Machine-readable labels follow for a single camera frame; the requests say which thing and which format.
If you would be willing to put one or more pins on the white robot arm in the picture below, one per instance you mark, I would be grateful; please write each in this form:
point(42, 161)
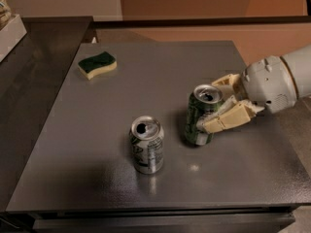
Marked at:
point(299, 64)

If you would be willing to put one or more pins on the green yellow sponge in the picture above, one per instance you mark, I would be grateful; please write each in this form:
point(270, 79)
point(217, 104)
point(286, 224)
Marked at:
point(96, 65)

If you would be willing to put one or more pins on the silver 7up can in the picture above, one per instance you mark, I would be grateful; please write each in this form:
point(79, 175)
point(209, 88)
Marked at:
point(146, 137)

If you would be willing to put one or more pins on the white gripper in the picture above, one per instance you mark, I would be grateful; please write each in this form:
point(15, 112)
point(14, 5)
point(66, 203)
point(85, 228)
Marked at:
point(268, 83)

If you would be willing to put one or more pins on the dark side counter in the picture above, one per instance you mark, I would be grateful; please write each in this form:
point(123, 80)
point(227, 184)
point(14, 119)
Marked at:
point(30, 78)

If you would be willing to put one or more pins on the item on white box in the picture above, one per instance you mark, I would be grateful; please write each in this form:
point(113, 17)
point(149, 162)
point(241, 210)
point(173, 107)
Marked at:
point(5, 13)

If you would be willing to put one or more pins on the white box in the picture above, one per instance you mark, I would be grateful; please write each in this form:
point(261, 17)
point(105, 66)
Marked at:
point(10, 35)

